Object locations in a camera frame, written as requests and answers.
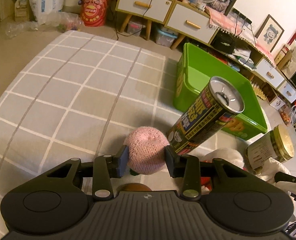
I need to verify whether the glass jar gold lid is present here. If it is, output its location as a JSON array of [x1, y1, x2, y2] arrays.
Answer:
[[245, 124, 294, 174]]

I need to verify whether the white cloth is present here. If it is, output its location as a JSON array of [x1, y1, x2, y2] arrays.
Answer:
[[201, 148, 291, 194]]

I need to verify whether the pink knitted ball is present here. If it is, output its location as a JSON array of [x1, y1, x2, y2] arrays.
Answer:
[[123, 126, 169, 175]]

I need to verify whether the black tall can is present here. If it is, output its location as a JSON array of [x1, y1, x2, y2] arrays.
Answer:
[[166, 76, 245, 155]]

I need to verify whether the grey checked rug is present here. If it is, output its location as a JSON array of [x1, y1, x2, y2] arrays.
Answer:
[[0, 31, 181, 239]]

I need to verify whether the green plastic bin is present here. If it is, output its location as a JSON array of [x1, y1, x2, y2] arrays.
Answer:
[[173, 42, 269, 141]]

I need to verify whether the black box on shelf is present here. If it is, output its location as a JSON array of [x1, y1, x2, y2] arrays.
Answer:
[[210, 30, 236, 54]]

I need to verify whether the clear storage box blue lid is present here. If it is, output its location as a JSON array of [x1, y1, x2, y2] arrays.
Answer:
[[154, 25, 178, 48]]

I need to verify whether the pink table runner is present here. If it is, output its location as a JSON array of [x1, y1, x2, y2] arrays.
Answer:
[[205, 6, 275, 65]]

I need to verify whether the wooden drawer cabinet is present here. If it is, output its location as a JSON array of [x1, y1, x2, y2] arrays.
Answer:
[[115, 0, 296, 104]]

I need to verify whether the red snack bucket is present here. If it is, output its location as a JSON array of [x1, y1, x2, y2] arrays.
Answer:
[[80, 0, 109, 27]]

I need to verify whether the white paper bag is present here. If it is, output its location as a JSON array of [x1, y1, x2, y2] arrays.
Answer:
[[29, 0, 64, 25]]

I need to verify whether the cartoon girl picture frame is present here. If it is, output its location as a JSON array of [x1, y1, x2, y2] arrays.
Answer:
[[255, 14, 284, 52]]

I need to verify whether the cat picture frame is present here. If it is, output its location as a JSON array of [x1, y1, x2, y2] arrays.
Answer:
[[208, 0, 237, 16]]

